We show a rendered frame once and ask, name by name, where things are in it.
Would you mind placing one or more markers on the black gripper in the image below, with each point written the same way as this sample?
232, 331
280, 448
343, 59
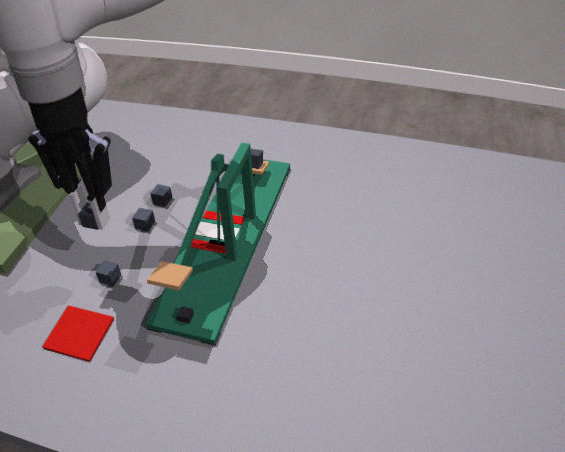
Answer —
62, 116

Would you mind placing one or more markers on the red flat square plate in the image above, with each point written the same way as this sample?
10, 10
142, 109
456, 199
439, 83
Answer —
78, 333

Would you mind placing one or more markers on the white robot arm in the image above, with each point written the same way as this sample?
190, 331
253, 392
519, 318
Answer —
38, 38

